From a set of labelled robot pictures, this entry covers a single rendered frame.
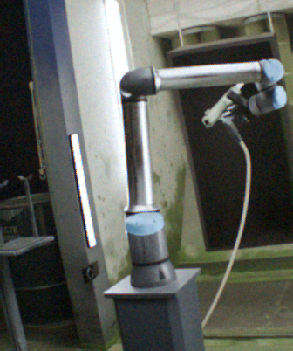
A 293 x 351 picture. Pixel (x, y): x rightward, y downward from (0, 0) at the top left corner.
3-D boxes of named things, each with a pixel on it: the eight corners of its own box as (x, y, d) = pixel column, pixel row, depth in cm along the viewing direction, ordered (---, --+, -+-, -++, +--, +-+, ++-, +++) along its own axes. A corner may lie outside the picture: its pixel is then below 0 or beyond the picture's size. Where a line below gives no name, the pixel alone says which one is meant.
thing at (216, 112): (232, 154, 242) (205, 114, 237) (225, 156, 246) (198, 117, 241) (272, 101, 271) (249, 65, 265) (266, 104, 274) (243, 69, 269)
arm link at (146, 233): (132, 265, 198) (124, 222, 197) (129, 255, 215) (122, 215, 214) (171, 258, 199) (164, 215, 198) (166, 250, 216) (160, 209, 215)
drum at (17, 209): (0, 320, 367) (-24, 206, 362) (58, 298, 408) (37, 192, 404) (44, 335, 326) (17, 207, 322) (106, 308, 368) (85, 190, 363)
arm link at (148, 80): (119, 68, 200) (283, 55, 205) (118, 72, 212) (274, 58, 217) (121, 97, 201) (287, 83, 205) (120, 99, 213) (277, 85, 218)
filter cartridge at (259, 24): (285, 120, 371) (264, 10, 366) (251, 125, 401) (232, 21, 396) (314, 114, 391) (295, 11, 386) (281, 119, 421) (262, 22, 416)
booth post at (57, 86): (80, 349, 296) (19, -30, 284) (95, 337, 312) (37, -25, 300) (106, 351, 288) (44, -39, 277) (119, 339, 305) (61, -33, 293)
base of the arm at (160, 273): (166, 288, 194) (162, 264, 193) (122, 288, 202) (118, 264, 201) (183, 272, 211) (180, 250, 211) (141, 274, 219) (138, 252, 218)
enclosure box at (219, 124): (214, 228, 342) (179, 46, 313) (303, 217, 323) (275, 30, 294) (205, 251, 310) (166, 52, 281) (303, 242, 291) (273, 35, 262)
